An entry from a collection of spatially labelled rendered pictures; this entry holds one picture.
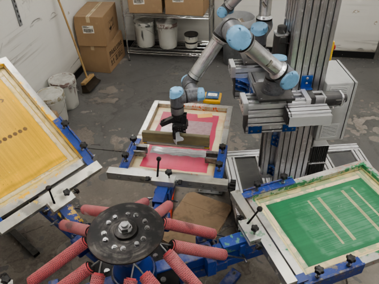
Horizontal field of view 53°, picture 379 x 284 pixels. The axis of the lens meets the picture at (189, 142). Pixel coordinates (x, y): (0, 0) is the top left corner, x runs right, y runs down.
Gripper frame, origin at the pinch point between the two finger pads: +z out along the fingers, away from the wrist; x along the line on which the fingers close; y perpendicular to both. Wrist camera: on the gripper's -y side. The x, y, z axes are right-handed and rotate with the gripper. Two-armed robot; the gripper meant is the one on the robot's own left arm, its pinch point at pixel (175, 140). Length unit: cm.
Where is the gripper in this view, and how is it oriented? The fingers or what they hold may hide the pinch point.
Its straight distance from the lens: 226.8
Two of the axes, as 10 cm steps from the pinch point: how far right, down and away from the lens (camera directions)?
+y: 9.8, 0.9, -1.6
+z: 0.3, 7.9, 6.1
